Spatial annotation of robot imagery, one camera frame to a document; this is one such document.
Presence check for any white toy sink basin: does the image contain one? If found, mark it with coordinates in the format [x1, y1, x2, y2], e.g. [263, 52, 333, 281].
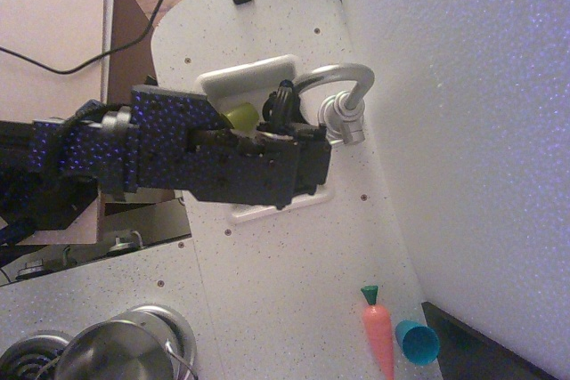
[193, 54, 334, 224]

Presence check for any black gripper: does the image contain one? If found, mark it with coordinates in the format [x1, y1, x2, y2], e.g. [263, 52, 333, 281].
[181, 79, 331, 210]

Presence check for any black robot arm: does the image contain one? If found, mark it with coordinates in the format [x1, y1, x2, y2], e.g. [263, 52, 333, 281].
[1, 81, 331, 245]

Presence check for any thin black cable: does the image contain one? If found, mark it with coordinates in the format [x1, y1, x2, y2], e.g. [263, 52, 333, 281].
[0, 0, 183, 76]

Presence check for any silver curved faucet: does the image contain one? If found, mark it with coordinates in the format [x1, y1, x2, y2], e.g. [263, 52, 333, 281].
[293, 63, 375, 146]

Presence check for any orange toy carrot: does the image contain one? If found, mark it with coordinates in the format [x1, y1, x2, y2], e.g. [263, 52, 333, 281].
[361, 286, 395, 379]

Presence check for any stainless steel pot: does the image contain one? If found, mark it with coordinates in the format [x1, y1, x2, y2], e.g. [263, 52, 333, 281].
[55, 311, 175, 379]

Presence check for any green plastic cup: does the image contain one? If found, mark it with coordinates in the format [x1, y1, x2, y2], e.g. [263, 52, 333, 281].
[222, 102, 259, 133]

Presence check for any teal plastic cup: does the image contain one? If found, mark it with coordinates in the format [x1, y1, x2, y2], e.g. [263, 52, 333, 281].
[395, 319, 440, 366]

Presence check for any silver stove burner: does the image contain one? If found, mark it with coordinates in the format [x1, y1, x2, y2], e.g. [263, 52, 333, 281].
[1, 331, 71, 379]
[127, 303, 198, 379]

